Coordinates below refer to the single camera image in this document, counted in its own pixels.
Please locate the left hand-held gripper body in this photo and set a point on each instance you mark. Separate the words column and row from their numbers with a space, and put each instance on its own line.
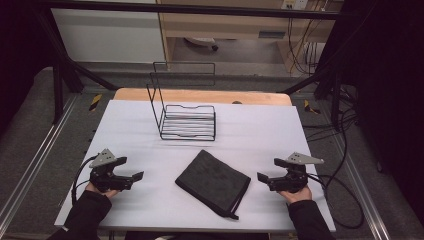
column 106, row 159

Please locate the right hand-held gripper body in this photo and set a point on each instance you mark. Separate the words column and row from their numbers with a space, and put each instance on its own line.
column 295, row 178

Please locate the black fabric pouch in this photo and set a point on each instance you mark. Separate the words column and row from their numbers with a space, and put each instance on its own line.
column 211, row 181

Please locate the person's right hand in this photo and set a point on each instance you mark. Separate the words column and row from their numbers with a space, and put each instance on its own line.
column 298, row 196

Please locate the person's left hand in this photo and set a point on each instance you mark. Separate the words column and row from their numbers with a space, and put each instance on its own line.
column 106, row 194

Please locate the white table cover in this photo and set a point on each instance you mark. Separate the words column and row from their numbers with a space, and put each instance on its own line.
column 260, row 133

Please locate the white cabinet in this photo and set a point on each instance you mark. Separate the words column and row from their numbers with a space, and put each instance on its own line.
column 106, row 36

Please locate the black curtain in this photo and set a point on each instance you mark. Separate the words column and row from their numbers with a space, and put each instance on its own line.
column 20, row 50
column 383, row 83

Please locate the chair base with caster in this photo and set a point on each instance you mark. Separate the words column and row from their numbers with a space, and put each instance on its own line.
column 201, row 41

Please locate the light wooden desk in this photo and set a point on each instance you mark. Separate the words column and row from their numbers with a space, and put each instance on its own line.
column 226, row 28

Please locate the aluminium floor rail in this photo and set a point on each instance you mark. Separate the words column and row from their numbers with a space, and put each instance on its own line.
column 36, row 156
column 363, row 196

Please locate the black metal frame strut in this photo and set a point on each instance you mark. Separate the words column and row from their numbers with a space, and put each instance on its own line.
column 58, row 90
column 335, row 96

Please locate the white wall socket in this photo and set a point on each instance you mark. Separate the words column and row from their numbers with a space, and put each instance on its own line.
column 295, row 4

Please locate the black metal frame bar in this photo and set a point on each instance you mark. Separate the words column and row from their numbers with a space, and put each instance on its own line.
column 200, row 9

